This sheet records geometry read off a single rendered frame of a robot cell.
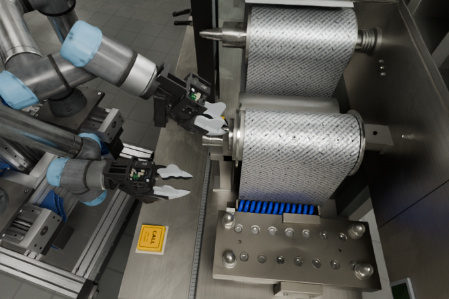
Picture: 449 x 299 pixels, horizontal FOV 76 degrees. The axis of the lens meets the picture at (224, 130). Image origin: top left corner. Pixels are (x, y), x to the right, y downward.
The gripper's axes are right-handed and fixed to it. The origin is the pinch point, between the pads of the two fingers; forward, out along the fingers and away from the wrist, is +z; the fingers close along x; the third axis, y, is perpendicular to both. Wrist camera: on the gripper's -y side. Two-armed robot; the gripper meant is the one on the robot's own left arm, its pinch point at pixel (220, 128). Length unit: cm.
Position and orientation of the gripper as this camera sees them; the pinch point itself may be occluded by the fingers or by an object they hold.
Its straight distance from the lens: 67.9
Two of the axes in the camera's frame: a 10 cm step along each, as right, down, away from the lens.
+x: 0.8, -8.1, 5.8
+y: 6.3, -4.1, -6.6
